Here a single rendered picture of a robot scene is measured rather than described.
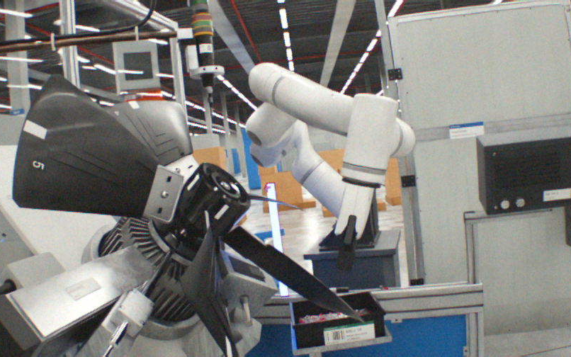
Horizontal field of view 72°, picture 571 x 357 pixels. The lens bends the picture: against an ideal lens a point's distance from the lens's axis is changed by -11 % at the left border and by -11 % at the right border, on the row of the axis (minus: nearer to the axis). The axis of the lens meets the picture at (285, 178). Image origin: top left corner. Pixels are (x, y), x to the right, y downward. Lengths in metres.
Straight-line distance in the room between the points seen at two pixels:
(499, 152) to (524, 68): 1.65
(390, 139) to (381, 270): 0.72
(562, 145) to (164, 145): 0.94
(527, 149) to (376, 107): 0.50
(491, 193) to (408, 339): 0.47
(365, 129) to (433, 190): 1.87
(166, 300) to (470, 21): 2.35
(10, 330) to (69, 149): 0.27
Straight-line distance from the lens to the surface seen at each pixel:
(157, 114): 1.00
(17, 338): 0.56
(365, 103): 0.80
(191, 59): 0.91
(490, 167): 1.16
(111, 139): 0.72
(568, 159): 1.21
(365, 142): 0.79
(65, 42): 0.92
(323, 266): 1.49
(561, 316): 3.01
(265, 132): 1.18
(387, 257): 1.46
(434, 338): 1.31
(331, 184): 1.52
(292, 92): 0.94
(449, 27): 2.72
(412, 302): 1.25
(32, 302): 0.60
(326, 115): 0.91
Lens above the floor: 1.26
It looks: 3 degrees down
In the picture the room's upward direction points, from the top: 7 degrees counter-clockwise
